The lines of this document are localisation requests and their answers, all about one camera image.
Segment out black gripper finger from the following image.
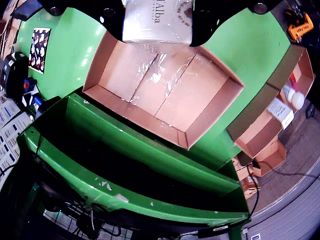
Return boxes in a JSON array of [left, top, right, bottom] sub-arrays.
[[189, 0, 283, 48], [41, 0, 127, 42]]

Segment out white d'Alba carton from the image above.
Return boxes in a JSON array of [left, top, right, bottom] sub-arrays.
[[121, 0, 195, 46]]

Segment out shallow cardboard tray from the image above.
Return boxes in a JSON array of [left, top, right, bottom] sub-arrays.
[[82, 29, 246, 151]]

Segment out divided cardboard box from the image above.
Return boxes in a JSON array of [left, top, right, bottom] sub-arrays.
[[226, 46, 316, 161]]

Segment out black box device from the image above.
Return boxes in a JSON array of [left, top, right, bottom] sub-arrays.
[[34, 95, 63, 121]]

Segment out small open cardboard box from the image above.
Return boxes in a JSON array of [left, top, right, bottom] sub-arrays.
[[252, 139, 288, 178]]

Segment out printed brown cardboard box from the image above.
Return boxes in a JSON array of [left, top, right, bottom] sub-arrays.
[[232, 156, 261, 201]]

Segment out black patterned card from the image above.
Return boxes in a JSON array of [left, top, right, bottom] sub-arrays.
[[28, 27, 52, 75]]

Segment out dark blue flat panel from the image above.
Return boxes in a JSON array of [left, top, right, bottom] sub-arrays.
[[10, 1, 44, 22]]

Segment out blue red small object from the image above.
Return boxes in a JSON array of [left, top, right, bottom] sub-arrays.
[[23, 77, 38, 92]]

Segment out yellow labelled object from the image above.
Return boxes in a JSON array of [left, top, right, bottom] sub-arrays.
[[287, 13, 315, 41]]

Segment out black rounded pouch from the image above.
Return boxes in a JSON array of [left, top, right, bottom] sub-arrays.
[[1, 51, 29, 99]]

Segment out white printed small carton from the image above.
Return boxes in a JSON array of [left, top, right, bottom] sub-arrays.
[[266, 98, 295, 130]]

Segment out white plastic bottle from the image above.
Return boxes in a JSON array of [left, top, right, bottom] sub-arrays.
[[282, 86, 306, 110]]

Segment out white printed paper sheet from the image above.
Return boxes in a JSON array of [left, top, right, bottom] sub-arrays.
[[0, 113, 35, 181], [0, 98, 22, 123]]

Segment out green metal rack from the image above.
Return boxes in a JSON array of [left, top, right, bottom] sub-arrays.
[[17, 92, 251, 240]]

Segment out black power brick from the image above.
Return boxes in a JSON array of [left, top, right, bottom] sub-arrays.
[[196, 225, 231, 239]]

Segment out loose black floor cable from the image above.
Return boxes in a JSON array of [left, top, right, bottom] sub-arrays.
[[259, 161, 320, 180]]

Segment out black cable over cardboard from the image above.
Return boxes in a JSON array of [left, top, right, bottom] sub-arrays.
[[246, 162, 261, 219]]

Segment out black cable tangle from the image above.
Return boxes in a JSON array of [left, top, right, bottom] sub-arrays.
[[37, 179, 126, 240]]

